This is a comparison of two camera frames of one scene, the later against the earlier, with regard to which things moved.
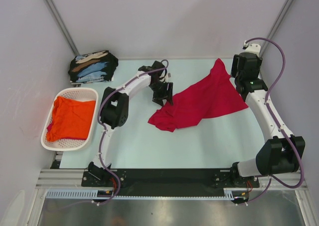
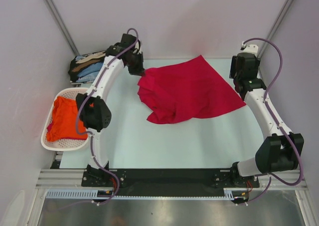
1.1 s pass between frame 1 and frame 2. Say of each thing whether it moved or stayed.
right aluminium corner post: stayed
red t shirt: moved
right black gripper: stayed
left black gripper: moved
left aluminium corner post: stayed
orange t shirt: stayed
